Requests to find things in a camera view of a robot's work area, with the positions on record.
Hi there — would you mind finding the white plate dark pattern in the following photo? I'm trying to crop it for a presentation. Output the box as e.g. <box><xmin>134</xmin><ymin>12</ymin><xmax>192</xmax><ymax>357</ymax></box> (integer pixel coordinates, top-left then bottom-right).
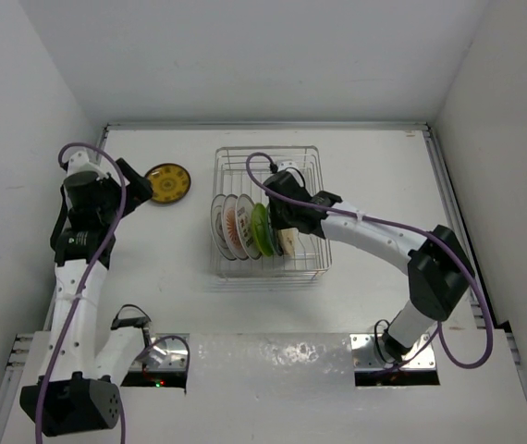
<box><xmin>210</xmin><ymin>194</ymin><xmax>236</xmax><ymax>261</ymax></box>

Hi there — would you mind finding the dark grey blue plate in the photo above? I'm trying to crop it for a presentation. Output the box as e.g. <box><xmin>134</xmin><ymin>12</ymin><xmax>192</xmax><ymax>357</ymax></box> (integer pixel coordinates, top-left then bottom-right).
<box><xmin>265</xmin><ymin>204</ymin><xmax>284</xmax><ymax>256</ymax></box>

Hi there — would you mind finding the beige cream plate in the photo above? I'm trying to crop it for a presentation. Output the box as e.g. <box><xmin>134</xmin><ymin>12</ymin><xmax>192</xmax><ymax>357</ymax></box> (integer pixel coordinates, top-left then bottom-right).
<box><xmin>277</xmin><ymin>228</ymin><xmax>299</xmax><ymax>258</ymax></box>

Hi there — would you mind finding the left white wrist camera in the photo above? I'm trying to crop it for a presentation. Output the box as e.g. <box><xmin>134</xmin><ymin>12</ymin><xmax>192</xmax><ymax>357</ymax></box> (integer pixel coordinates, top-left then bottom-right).
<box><xmin>67</xmin><ymin>150</ymin><xmax>107</xmax><ymax>179</ymax></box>

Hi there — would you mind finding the white plate orange flower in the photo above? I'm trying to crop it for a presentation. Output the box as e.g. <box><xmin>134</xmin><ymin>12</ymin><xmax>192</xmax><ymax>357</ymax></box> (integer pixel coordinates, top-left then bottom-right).
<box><xmin>222</xmin><ymin>194</ymin><xmax>248</xmax><ymax>261</ymax></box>

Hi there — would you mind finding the metal base plate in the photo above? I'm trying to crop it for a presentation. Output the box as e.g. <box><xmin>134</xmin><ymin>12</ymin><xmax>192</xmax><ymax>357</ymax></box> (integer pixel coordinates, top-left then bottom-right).
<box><xmin>130</xmin><ymin>333</ymin><xmax>190</xmax><ymax>372</ymax></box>
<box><xmin>349</xmin><ymin>333</ymin><xmax>437</xmax><ymax>376</ymax></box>

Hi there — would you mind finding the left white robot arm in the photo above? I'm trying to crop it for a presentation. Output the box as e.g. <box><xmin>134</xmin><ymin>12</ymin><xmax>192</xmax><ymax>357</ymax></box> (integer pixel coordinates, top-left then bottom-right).
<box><xmin>19</xmin><ymin>152</ymin><xmax>153</xmax><ymax>438</ymax></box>

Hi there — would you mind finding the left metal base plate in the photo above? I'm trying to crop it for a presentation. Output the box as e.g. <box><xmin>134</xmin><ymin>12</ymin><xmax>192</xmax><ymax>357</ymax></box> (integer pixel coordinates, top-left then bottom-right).
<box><xmin>130</xmin><ymin>333</ymin><xmax>190</xmax><ymax>372</ymax></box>

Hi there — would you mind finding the green plate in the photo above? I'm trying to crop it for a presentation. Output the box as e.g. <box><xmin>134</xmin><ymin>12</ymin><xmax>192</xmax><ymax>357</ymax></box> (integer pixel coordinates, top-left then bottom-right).
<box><xmin>251</xmin><ymin>203</ymin><xmax>274</xmax><ymax>257</ymax></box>

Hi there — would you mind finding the yellow gold patterned plate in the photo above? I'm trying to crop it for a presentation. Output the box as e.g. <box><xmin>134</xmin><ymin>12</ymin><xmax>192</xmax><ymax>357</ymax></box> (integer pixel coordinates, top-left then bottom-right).
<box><xmin>144</xmin><ymin>163</ymin><xmax>191</xmax><ymax>205</ymax></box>

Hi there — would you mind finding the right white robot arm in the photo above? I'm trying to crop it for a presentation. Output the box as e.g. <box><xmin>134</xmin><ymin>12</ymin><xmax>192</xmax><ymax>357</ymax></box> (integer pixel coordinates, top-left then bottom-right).
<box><xmin>263</xmin><ymin>169</ymin><xmax>474</xmax><ymax>363</ymax></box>

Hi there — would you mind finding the aluminium table frame rail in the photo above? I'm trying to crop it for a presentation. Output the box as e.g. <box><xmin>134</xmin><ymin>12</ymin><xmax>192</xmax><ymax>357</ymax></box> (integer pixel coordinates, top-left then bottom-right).
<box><xmin>0</xmin><ymin>120</ymin><xmax>521</xmax><ymax>444</ymax></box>

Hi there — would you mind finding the white plate colourful print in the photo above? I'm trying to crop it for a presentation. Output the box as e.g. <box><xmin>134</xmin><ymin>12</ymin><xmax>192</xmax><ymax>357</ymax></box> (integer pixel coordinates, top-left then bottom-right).
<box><xmin>235</xmin><ymin>194</ymin><xmax>262</xmax><ymax>260</ymax></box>

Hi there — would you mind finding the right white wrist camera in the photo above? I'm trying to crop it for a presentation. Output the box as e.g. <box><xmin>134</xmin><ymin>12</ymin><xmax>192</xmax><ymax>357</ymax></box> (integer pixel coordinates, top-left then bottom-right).
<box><xmin>277</xmin><ymin>160</ymin><xmax>298</xmax><ymax>172</ymax></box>

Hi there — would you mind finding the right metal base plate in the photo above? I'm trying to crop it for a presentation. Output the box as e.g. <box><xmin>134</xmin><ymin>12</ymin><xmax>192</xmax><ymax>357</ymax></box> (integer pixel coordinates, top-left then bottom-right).
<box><xmin>349</xmin><ymin>333</ymin><xmax>437</xmax><ymax>376</ymax></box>

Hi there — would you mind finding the metal wire dish rack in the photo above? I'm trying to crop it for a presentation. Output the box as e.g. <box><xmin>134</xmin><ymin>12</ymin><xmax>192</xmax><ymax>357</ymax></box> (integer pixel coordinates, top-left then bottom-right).
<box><xmin>210</xmin><ymin>146</ymin><xmax>332</xmax><ymax>280</ymax></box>

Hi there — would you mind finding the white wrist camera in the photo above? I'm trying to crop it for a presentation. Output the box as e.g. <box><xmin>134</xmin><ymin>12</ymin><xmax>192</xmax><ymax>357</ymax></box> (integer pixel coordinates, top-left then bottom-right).
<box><xmin>277</xmin><ymin>160</ymin><xmax>298</xmax><ymax>172</ymax></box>
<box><xmin>67</xmin><ymin>150</ymin><xmax>107</xmax><ymax>179</ymax></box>

